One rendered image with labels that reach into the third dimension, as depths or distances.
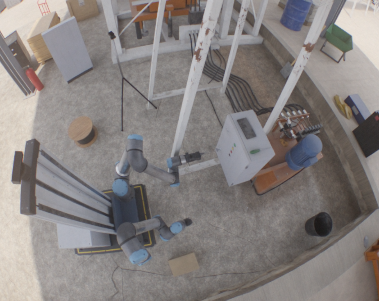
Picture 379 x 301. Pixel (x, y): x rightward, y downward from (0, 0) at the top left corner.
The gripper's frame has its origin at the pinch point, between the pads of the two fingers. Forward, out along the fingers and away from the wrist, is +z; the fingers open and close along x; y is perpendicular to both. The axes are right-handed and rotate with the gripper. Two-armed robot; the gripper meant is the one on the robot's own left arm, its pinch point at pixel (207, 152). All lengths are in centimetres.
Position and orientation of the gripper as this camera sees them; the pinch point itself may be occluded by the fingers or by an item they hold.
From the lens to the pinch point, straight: 182.7
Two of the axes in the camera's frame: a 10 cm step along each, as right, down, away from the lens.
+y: -0.4, 4.3, 9.0
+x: 2.8, 8.7, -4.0
